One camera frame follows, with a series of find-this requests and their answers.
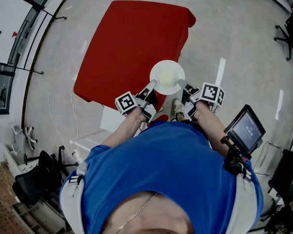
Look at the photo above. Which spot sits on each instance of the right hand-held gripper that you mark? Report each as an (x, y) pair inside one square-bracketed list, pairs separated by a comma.
[(208, 92)]

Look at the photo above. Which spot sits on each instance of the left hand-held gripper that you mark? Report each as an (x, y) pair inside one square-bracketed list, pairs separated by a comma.
[(124, 102)]

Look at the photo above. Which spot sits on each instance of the white round plate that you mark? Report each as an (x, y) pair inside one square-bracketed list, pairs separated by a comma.
[(167, 64)]

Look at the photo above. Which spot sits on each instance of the person's right forearm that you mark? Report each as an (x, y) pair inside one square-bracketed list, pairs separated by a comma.
[(210, 125)]

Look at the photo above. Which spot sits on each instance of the red tablecloth table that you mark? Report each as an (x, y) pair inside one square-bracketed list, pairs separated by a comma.
[(136, 38)]

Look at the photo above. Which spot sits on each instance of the person's right hand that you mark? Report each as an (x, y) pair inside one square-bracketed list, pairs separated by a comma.
[(190, 90)]

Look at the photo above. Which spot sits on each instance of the person's left hand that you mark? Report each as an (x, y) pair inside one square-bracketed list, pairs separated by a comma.
[(143, 95)]

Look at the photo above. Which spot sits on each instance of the person's right shoe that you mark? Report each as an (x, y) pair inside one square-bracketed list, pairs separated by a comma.
[(178, 105)]

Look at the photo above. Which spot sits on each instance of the person's shoe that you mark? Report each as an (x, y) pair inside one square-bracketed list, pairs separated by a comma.
[(161, 109), (178, 105)]

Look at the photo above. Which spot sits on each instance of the person's left shoe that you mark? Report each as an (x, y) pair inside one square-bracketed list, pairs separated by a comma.
[(161, 109)]

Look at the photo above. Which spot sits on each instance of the person's blue shirt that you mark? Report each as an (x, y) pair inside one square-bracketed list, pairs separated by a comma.
[(161, 160)]

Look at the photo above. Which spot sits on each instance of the black monitor screen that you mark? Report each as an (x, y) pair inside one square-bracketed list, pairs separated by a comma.
[(246, 130)]

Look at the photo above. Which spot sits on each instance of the white power strip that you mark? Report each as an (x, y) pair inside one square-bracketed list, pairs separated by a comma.
[(77, 155)]

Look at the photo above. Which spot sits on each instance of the person's chin and neck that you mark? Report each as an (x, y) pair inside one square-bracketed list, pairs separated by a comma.
[(156, 216)]

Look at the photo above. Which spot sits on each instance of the white chair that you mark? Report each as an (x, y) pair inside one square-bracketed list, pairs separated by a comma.
[(29, 135)]

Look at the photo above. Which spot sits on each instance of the black box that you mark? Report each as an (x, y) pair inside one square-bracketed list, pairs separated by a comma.
[(288, 174)]

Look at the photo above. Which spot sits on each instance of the dark framed window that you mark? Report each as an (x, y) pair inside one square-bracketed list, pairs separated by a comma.
[(0, 91)]

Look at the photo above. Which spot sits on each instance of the black mesh office chair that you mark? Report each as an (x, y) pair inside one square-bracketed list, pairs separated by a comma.
[(31, 184)]

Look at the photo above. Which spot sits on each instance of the whiteboard with black stand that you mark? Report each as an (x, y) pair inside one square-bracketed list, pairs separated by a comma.
[(9, 25)]

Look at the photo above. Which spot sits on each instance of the white low cabinet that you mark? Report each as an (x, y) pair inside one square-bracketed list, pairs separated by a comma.
[(14, 160)]

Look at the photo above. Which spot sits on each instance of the grey compartment tray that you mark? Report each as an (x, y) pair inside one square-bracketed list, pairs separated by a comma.
[(31, 216)]

